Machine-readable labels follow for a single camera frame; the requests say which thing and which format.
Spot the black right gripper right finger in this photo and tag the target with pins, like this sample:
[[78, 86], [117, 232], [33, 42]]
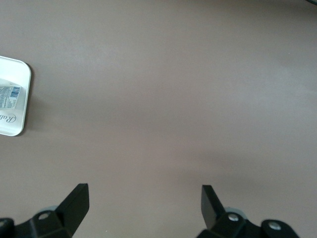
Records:
[[213, 210]]

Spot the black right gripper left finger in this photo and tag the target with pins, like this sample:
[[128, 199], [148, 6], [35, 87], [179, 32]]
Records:
[[71, 210]]

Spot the blue white milk carton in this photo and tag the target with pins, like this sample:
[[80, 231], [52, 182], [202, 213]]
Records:
[[10, 96]]

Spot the cream rabbit print tray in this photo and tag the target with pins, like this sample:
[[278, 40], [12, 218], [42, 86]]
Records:
[[24, 81]]

